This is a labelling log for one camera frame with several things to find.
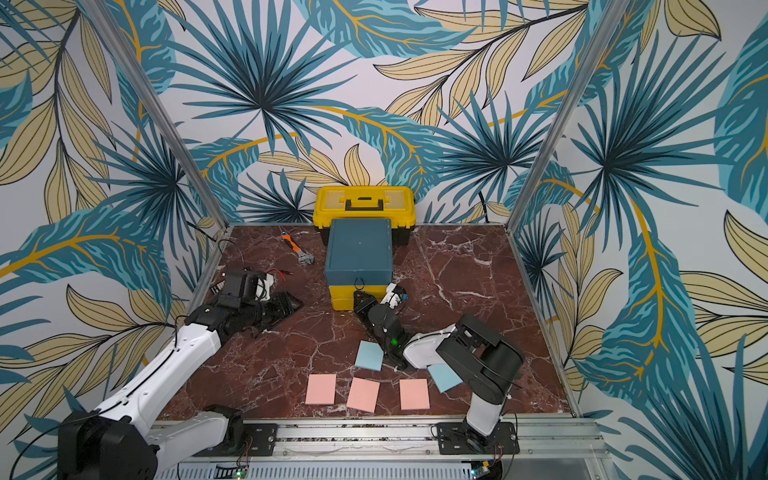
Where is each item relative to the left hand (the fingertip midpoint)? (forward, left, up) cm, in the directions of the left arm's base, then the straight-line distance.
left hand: (297, 311), depth 80 cm
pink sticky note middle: (-17, -18, -14) cm, 29 cm away
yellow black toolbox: (+41, -17, +3) cm, 45 cm away
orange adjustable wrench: (+29, +6, -14) cm, 33 cm away
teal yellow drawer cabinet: (+12, -16, +8) cm, 22 cm away
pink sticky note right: (-17, -32, -13) cm, 39 cm away
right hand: (+7, -14, -2) cm, 16 cm away
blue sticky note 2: (-12, -41, -13) cm, 45 cm away
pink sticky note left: (-16, -7, -15) cm, 23 cm away
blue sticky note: (-6, -20, -15) cm, 25 cm away
